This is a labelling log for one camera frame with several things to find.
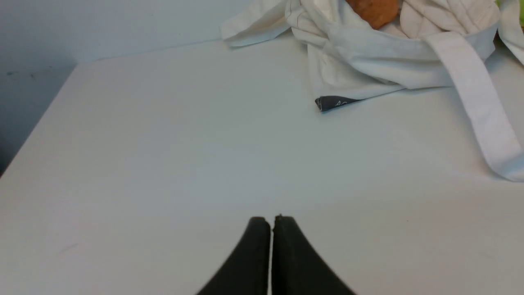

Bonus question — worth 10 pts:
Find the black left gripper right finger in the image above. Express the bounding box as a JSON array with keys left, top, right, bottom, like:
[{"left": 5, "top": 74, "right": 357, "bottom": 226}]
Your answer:
[{"left": 272, "top": 215, "right": 355, "bottom": 295}]

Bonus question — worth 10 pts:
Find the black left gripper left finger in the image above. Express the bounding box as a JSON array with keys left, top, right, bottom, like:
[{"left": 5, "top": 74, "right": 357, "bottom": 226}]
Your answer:
[{"left": 198, "top": 217, "right": 271, "bottom": 295}]

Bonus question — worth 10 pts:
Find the brown potato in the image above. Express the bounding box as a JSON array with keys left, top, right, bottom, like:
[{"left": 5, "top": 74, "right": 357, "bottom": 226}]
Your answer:
[{"left": 346, "top": 0, "right": 399, "bottom": 30}]

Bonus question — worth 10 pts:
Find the white cloth tote bag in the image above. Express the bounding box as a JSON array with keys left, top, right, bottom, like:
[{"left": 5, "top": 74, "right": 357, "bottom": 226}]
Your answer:
[{"left": 220, "top": 0, "right": 523, "bottom": 182}]

